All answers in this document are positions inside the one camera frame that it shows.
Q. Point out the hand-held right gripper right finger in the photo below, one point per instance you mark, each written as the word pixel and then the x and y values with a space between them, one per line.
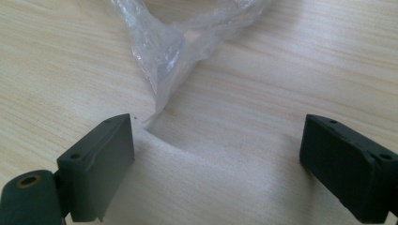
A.
pixel 347 168

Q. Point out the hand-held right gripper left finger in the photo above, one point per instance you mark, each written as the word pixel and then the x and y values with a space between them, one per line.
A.
pixel 97 168

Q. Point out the clear plastic bag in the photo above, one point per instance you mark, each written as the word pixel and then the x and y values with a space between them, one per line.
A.
pixel 170 53

